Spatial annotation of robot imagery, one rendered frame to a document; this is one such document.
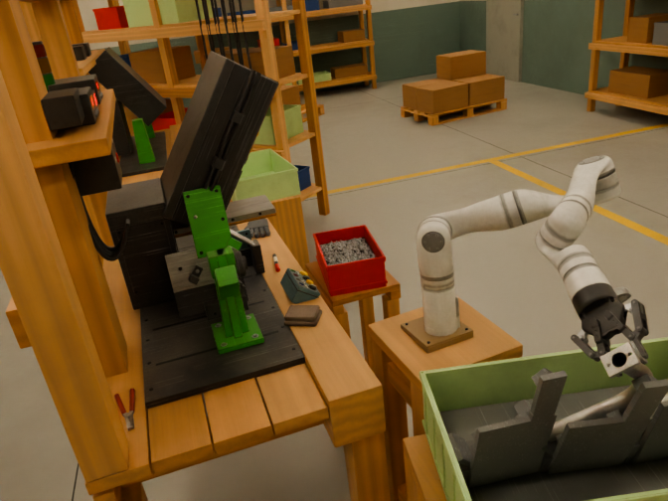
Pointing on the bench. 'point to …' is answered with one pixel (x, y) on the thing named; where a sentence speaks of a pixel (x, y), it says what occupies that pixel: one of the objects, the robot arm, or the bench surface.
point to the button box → (297, 287)
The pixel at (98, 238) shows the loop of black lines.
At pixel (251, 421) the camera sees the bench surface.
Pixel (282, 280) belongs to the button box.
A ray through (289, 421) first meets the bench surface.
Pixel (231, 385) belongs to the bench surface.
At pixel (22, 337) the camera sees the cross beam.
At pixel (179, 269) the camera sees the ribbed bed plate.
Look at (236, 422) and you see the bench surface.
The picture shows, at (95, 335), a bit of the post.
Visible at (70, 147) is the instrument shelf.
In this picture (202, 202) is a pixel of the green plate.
